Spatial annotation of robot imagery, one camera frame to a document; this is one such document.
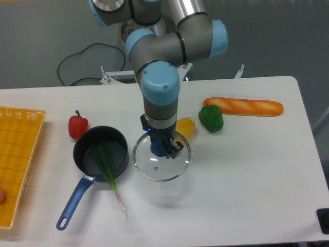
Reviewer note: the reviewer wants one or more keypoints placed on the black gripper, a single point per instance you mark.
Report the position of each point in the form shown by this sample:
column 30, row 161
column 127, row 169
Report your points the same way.
column 162, row 130

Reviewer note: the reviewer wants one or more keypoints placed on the glass pot lid blue knob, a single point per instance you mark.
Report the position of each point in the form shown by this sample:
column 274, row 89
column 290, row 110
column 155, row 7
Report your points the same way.
column 150, row 159

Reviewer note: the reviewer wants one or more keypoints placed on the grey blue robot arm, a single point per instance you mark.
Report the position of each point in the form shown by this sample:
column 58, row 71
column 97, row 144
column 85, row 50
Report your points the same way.
column 155, row 58

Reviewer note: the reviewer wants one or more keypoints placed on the yellow bell pepper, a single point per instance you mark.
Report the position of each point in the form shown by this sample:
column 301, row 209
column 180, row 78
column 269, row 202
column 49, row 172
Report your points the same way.
column 186, row 127

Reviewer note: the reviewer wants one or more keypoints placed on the green bell pepper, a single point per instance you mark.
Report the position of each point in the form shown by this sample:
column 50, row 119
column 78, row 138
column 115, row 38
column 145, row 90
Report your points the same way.
column 211, row 118

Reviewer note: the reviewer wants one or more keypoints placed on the green spring onion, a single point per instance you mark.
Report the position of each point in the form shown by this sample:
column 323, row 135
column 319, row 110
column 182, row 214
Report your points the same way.
column 104, row 160

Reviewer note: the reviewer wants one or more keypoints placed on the orange baguette bread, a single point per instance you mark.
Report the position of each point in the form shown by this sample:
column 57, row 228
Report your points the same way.
column 246, row 107

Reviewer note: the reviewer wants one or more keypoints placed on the red bell pepper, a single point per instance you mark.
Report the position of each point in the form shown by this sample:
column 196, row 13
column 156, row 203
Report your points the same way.
column 77, row 125

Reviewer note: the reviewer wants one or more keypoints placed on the yellow woven basket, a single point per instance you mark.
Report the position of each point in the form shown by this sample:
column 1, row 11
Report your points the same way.
column 20, row 129

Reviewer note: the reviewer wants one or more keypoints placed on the black box at table edge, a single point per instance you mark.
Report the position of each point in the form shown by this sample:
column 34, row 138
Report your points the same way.
column 323, row 218

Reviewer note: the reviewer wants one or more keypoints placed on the dark saucepan blue handle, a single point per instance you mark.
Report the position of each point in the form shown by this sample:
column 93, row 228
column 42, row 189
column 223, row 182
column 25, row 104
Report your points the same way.
column 84, row 161

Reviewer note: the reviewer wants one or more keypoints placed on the white table leg bracket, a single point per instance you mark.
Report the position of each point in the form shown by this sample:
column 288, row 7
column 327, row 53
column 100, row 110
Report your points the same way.
column 240, row 72

